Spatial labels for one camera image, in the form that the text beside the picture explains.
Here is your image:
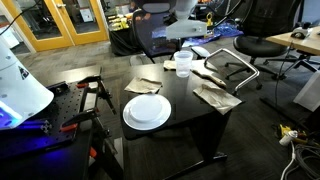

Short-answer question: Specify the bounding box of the yellow power strip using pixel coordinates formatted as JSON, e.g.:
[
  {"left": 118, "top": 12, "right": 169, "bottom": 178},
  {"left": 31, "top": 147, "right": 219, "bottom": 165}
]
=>
[{"left": 278, "top": 123, "right": 309, "bottom": 143}]

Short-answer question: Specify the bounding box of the dark blue office chair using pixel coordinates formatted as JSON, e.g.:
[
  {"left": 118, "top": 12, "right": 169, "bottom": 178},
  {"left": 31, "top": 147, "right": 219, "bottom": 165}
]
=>
[{"left": 129, "top": 8, "right": 212, "bottom": 67}]

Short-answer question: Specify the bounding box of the yellow framed glass door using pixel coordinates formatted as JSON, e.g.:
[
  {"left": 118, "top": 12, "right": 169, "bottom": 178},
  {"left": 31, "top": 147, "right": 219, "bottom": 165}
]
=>
[
  {"left": 1, "top": 0, "right": 75, "bottom": 53},
  {"left": 53, "top": 0, "right": 111, "bottom": 46}
]

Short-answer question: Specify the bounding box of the grey cable bundle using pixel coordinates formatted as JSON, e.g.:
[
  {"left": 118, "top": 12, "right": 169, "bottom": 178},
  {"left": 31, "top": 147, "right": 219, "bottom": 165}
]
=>
[{"left": 293, "top": 142, "right": 320, "bottom": 180}]

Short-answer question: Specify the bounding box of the black cloth covered table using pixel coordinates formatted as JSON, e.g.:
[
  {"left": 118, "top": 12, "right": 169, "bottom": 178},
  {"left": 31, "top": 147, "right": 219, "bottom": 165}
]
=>
[{"left": 108, "top": 13, "right": 148, "bottom": 57}]

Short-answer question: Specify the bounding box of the black overhead cable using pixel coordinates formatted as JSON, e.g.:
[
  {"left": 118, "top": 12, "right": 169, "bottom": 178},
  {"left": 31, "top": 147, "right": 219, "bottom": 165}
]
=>
[{"left": 0, "top": 0, "right": 44, "bottom": 36}]

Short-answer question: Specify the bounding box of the folded brown paper napkin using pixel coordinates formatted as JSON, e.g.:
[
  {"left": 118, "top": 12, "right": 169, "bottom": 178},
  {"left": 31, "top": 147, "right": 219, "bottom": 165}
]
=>
[{"left": 123, "top": 76, "right": 164, "bottom": 95}]

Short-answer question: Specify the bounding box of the large flat brown paper napkin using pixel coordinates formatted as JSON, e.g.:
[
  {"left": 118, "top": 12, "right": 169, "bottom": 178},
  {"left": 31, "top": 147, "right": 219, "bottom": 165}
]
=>
[{"left": 192, "top": 81, "right": 243, "bottom": 116}]

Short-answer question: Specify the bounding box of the white power plug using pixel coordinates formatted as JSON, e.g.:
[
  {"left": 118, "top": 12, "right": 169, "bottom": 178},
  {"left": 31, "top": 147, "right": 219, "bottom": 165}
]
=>
[{"left": 278, "top": 130, "right": 299, "bottom": 147}]

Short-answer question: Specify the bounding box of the small crumpled brown napkin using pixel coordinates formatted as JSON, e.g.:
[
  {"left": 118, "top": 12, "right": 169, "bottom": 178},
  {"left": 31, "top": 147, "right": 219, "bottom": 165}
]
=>
[{"left": 162, "top": 59, "right": 178, "bottom": 71}]

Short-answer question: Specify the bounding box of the black and white controller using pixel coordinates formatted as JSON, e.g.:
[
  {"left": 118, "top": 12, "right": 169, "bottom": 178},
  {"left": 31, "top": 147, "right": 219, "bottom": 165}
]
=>
[{"left": 290, "top": 26, "right": 315, "bottom": 41}]

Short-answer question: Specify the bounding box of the white cable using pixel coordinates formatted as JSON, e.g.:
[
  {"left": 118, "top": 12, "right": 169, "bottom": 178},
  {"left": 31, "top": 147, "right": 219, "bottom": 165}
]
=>
[{"left": 279, "top": 141, "right": 298, "bottom": 180}]

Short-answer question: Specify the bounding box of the black side table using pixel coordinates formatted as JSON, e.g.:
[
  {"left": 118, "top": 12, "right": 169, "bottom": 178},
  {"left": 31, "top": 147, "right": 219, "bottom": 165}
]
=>
[{"left": 119, "top": 59, "right": 246, "bottom": 180}]

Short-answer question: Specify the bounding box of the wooden handled paint brush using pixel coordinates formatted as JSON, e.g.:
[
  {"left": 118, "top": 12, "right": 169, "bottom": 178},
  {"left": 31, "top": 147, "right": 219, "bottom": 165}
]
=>
[{"left": 191, "top": 63, "right": 228, "bottom": 90}]

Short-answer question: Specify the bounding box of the white round plate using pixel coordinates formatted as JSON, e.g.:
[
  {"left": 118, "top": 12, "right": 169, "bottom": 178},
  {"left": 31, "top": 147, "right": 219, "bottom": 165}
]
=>
[{"left": 122, "top": 93, "right": 172, "bottom": 131}]

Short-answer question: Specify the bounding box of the wooden office desk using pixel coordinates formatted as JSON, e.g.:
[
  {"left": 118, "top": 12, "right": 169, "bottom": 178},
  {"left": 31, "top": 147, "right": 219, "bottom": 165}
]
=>
[{"left": 259, "top": 24, "right": 320, "bottom": 129}]

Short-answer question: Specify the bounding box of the yellow hanging clamp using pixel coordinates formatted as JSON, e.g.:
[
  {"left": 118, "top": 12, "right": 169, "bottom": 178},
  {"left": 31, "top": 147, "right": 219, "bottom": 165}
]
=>
[{"left": 205, "top": 11, "right": 215, "bottom": 28}]

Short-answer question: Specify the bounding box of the black clamp with orange handle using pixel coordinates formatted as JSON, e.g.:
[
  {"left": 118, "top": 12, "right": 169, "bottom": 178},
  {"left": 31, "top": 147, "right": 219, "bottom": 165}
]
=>
[
  {"left": 75, "top": 74, "right": 118, "bottom": 116},
  {"left": 59, "top": 107, "right": 112, "bottom": 138},
  {"left": 87, "top": 133, "right": 125, "bottom": 180}
]

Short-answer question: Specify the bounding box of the black office chair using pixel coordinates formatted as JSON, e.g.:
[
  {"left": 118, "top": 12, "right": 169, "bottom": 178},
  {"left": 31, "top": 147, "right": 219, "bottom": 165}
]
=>
[{"left": 224, "top": 0, "right": 320, "bottom": 91}]

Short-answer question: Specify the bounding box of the blue plastic sheet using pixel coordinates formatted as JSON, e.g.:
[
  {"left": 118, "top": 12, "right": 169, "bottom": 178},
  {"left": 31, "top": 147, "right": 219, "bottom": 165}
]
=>
[{"left": 151, "top": 20, "right": 245, "bottom": 48}]

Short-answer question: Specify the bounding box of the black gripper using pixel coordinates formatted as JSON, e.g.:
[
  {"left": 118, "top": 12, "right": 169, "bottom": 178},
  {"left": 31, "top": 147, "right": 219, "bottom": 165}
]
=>
[{"left": 173, "top": 38, "right": 185, "bottom": 51}]

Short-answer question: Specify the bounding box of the yellow items pile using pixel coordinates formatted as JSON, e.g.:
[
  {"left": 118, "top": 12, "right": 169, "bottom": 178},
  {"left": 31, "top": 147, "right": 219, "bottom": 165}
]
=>
[{"left": 109, "top": 15, "right": 130, "bottom": 33}]

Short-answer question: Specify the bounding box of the clear plastic cup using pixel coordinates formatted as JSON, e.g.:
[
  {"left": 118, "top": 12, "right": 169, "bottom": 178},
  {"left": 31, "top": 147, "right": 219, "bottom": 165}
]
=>
[{"left": 173, "top": 50, "right": 194, "bottom": 79}]

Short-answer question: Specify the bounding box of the chrome table handle bar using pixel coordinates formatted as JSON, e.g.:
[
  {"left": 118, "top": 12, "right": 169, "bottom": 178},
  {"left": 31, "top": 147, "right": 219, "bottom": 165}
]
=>
[{"left": 203, "top": 47, "right": 261, "bottom": 96}]

